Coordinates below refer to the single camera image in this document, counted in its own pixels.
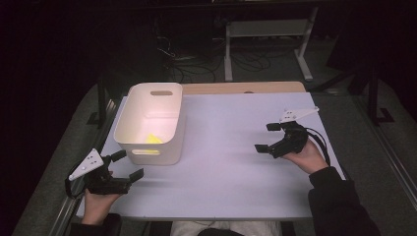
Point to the white plastic bin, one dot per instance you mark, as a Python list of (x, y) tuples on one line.
[(149, 128)]

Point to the yellow shuttlecock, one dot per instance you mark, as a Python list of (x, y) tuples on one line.
[(152, 139)]

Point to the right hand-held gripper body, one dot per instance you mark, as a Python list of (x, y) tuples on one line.
[(290, 139)]

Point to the black metal stand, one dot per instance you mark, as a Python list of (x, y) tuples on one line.
[(102, 101), (373, 98)]

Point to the person's lap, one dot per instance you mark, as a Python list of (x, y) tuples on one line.
[(226, 228)]

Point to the light wooden board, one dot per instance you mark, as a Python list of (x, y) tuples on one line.
[(236, 88)]

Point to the white metal stand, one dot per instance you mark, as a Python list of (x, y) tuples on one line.
[(265, 29)]

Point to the person's right hand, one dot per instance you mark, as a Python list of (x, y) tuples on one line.
[(309, 160)]

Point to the aluminium rail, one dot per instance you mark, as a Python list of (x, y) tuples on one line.
[(393, 164), (69, 205)]

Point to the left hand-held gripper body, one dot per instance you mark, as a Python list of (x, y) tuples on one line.
[(100, 183)]

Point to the person's left hand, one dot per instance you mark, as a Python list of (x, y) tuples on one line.
[(96, 206)]

